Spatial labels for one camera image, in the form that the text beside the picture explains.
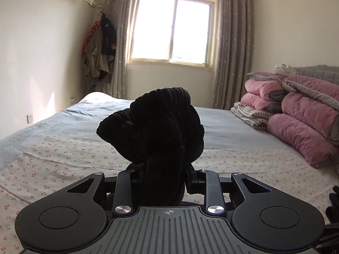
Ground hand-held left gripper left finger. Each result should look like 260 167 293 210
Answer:
65 169 139 216

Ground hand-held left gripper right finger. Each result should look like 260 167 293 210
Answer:
185 163 274 215

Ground black pants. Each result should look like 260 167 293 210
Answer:
96 86 205 207

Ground cherry print bed sheet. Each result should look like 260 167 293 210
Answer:
0 135 334 244

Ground bed with grey sheet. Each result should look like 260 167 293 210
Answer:
0 92 339 244

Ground striped folded cloth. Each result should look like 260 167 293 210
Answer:
230 102 276 130

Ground mauve pink quilt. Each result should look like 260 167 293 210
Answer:
267 75 339 169

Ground light pink folded quilt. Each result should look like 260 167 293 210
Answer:
241 71 290 112

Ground khaki hanging garment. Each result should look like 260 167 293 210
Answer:
84 28 110 79

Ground grey curtain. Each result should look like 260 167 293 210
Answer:
209 0 254 110
102 0 139 99

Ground grey headboard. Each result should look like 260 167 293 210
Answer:
294 65 339 84

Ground dark hanging garment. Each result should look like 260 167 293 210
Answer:
99 16 117 58

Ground red floral hanging garment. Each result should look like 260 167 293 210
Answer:
82 21 101 55

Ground window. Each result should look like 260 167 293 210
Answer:
126 0 218 72

